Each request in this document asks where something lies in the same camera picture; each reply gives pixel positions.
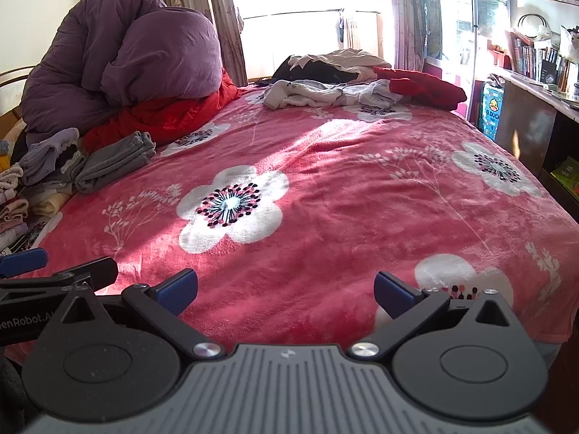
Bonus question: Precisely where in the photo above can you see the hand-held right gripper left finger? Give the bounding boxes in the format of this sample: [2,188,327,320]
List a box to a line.
[54,268,228,363]

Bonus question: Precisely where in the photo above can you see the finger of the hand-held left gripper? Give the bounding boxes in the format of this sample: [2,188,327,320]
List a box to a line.
[0,257,119,301]
[0,248,48,280]

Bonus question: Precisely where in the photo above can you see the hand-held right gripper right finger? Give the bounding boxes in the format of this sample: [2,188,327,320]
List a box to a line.
[347,271,521,363]

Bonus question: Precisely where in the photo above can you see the stack of folded clothes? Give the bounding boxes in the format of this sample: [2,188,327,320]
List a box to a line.
[0,127,89,254]

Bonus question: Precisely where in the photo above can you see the folded grey pants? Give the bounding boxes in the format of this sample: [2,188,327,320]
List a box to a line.
[75,131,157,194]

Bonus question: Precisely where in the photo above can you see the pink floral blanket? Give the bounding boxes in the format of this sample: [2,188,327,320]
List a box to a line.
[4,79,573,367]

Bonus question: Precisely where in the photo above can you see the red quilt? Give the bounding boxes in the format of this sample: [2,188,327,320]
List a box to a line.
[84,68,240,154]

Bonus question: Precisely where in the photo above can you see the blue duck box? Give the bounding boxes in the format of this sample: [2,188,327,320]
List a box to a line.
[479,80,505,142]

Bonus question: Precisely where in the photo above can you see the green box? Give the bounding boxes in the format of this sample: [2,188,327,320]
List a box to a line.
[551,157,579,202]

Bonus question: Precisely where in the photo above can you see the red garment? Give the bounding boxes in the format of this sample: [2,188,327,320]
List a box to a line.
[373,67,466,110]

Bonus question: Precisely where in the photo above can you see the pale patterned garment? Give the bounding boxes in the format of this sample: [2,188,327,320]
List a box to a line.
[263,79,414,110]

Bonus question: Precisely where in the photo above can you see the wooden desk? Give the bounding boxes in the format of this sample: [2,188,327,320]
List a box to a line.
[470,65,579,254]

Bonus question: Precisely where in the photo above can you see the purple duvet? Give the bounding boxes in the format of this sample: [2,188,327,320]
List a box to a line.
[20,0,222,145]

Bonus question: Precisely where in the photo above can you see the beige garment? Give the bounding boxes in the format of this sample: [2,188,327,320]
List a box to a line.
[289,50,392,72]

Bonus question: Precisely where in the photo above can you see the row of books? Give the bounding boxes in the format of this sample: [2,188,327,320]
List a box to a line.
[513,31,579,95]

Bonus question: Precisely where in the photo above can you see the striped pink curtain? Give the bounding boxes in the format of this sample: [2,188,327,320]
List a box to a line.
[151,0,247,86]
[386,0,428,73]

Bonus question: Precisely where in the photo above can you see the white bag with black handle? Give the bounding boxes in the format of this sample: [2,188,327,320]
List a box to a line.
[518,13,553,41]

